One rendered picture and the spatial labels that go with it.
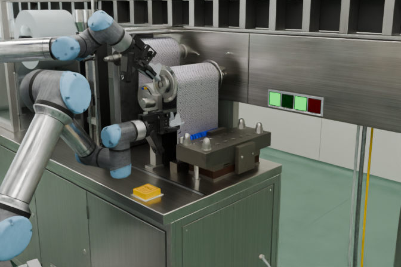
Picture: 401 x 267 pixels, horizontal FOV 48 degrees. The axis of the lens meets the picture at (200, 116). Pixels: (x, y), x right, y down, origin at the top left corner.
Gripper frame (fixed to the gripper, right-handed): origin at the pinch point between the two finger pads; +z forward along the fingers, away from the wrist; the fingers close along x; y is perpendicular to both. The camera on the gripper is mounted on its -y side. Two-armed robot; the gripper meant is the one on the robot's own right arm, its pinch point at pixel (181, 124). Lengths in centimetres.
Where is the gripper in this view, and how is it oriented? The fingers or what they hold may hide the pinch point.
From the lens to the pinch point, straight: 178.1
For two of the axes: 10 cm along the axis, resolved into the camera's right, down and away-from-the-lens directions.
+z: 7.0, -1.7, 6.9
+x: -7.1, -1.7, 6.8
